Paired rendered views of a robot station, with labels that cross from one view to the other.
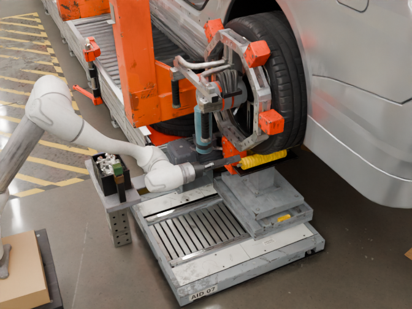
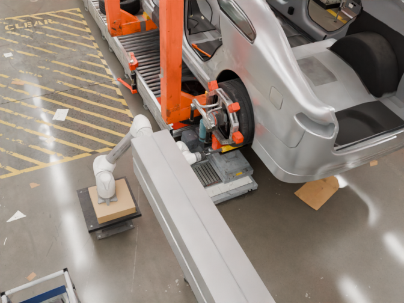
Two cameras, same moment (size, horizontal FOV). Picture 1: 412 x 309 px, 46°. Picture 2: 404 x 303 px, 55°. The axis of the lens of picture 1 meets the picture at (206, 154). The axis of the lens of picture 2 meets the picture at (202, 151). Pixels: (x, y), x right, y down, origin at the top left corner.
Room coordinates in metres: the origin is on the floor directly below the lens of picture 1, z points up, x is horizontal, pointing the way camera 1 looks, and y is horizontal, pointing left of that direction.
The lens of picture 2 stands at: (-0.87, 0.33, 3.38)
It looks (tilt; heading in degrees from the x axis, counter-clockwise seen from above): 46 degrees down; 354
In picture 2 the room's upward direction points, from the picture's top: 5 degrees clockwise
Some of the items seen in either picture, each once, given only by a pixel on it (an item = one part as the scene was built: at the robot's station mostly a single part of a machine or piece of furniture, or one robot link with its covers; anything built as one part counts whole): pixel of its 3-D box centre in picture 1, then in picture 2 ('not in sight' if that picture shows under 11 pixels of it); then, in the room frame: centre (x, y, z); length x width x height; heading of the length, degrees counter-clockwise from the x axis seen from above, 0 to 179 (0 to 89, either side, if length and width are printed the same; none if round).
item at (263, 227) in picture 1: (260, 197); (228, 161); (2.10, -0.30, 0.13); 0.50 x 0.36 x 0.10; 24
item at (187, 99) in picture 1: (195, 78); (199, 98); (2.51, 0.04, 0.69); 0.52 x 0.17 x 0.35; 114
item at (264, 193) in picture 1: (262, 171); (229, 149); (2.10, -0.30, 0.32); 0.40 x 0.30 x 0.28; 24
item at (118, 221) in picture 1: (116, 210); not in sight; (1.95, 0.49, 0.21); 0.10 x 0.10 x 0.42; 24
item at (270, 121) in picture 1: (270, 122); (237, 137); (1.75, -0.28, 0.85); 0.09 x 0.08 x 0.07; 24
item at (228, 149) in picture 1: (241, 152); (220, 142); (2.05, -0.18, 0.48); 0.16 x 0.12 x 0.17; 114
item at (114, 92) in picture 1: (99, 71); (135, 73); (3.53, 0.83, 0.28); 2.47 x 0.09 x 0.22; 24
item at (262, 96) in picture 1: (234, 91); (220, 116); (2.03, -0.15, 0.85); 0.54 x 0.07 x 0.54; 24
